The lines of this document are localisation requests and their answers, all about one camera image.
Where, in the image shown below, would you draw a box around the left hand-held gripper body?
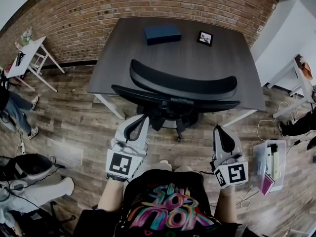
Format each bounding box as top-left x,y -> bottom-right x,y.
105,138 -> 148,182

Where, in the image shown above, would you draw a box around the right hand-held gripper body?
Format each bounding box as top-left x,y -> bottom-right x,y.
209,152 -> 249,190

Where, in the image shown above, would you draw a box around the black office chair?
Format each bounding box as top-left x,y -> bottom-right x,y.
111,59 -> 241,143

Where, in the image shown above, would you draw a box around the person's right forearm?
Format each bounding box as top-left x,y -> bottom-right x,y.
215,185 -> 239,224

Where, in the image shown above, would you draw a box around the person's left forearm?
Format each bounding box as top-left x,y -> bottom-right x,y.
97,179 -> 125,212

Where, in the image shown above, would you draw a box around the black wristband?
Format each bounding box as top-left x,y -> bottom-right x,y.
106,173 -> 127,183

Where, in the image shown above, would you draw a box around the clear plastic storage bin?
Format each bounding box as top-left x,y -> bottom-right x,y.
249,139 -> 287,195

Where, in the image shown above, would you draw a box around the pink book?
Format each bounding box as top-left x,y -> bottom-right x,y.
256,172 -> 276,196

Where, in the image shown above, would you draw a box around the person's legs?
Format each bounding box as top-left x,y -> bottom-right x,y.
158,159 -> 196,173

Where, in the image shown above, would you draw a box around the person's black printed t-shirt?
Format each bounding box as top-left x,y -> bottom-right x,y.
74,168 -> 260,237

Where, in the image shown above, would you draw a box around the dark wooden desk white legs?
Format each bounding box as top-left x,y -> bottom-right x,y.
86,17 -> 267,128

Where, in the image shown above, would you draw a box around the dark blue box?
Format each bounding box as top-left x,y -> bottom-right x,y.
143,24 -> 182,46

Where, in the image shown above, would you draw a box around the orange box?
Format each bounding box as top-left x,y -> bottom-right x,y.
302,62 -> 314,81

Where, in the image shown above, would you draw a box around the dark brown box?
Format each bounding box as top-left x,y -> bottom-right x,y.
294,54 -> 306,70

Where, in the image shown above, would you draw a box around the white side table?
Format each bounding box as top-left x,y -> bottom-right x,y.
5,36 -> 66,93

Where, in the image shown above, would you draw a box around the black device on side table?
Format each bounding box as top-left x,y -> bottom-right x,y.
15,51 -> 26,67

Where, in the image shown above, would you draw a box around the small potted plant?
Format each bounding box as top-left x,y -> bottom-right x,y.
20,28 -> 34,47

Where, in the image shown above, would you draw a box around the white cable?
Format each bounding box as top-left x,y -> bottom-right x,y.
256,101 -> 290,142

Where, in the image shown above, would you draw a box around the small black picture frame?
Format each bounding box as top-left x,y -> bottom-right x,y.
196,30 -> 214,47

